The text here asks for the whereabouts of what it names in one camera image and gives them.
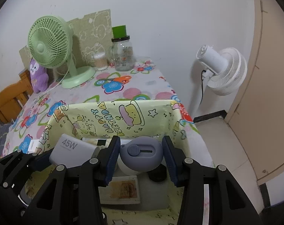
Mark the green cup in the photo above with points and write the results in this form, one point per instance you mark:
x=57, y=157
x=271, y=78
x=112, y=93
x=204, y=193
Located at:
x=119, y=31

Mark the white power charger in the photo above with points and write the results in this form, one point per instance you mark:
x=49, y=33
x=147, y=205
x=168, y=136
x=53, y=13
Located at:
x=71, y=150

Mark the grey-blue rounded box cutter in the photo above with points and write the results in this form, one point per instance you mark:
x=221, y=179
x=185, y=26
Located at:
x=142, y=161

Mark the white round container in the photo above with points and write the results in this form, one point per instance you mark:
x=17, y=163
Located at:
x=126, y=170

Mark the black round cap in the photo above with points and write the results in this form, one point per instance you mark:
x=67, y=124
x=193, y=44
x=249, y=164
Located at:
x=157, y=174

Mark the purple plush toy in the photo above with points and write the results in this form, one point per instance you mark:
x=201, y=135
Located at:
x=38, y=77

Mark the white plug adapter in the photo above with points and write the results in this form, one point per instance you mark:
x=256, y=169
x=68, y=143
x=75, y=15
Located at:
x=35, y=146

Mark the beige printed board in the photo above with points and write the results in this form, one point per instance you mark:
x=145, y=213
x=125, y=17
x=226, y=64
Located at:
x=95, y=28

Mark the yellow cartoon print storage box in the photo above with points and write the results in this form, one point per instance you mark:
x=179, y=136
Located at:
x=156, y=114

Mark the floral tablecloth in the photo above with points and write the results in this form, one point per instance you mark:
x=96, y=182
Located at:
x=137, y=91

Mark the wooden chair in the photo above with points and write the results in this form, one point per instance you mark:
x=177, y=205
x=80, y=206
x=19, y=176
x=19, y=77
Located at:
x=6, y=100

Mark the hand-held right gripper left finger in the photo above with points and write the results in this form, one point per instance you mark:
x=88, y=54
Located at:
x=111, y=161

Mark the white standing fan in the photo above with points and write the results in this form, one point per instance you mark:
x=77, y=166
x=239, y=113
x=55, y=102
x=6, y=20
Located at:
x=217, y=58

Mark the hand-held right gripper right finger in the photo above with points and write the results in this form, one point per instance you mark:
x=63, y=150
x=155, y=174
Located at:
x=170, y=161

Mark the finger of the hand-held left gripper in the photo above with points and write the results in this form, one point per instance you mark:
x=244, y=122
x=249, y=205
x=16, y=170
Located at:
x=44, y=163

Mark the glass jar with black lid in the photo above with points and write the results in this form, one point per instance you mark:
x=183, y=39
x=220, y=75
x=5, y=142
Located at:
x=123, y=54

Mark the beige door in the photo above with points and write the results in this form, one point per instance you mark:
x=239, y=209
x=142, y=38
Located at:
x=273, y=98

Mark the white rectangular box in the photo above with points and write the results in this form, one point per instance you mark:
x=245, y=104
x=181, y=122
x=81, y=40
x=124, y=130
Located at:
x=120, y=188

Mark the cotton swab container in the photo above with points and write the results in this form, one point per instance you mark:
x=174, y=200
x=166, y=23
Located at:
x=100, y=62

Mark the orange scissors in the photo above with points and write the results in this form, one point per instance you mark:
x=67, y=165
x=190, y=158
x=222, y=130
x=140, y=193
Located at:
x=123, y=78

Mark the green desk fan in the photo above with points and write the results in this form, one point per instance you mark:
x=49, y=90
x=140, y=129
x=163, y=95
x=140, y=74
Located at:
x=47, y=44

